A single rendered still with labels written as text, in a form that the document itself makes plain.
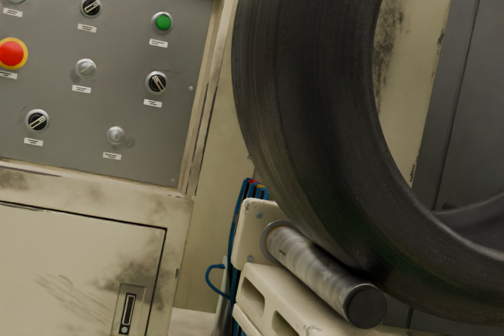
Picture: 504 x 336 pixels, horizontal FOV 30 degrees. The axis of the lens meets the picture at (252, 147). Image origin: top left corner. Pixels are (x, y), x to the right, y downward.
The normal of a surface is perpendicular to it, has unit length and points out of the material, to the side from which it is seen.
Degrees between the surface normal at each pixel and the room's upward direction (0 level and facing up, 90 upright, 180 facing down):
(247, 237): 90
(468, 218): 80
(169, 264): 90
